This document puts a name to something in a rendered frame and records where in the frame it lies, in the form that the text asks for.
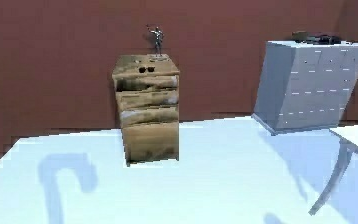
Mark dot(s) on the black sunglasses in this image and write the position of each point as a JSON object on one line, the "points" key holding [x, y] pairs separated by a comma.
{"points": [[146, 69]]}

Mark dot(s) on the brown wooden chest of drawers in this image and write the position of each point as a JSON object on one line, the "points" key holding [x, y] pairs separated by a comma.
{"points": [[150, 133]]}

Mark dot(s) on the white chest of drawers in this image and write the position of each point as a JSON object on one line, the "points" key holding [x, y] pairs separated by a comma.
{"points": [[307, 90]]}

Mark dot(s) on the dark object on white chest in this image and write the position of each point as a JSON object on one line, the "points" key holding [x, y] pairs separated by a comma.
{"points": [[315, 37]]}

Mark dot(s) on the white table with grey leg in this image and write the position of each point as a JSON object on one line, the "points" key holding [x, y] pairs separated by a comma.
{"points": [[350, 143]]}

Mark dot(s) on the grey metal figurine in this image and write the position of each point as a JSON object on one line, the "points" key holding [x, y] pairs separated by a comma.
{"points": [[157, 41]]}

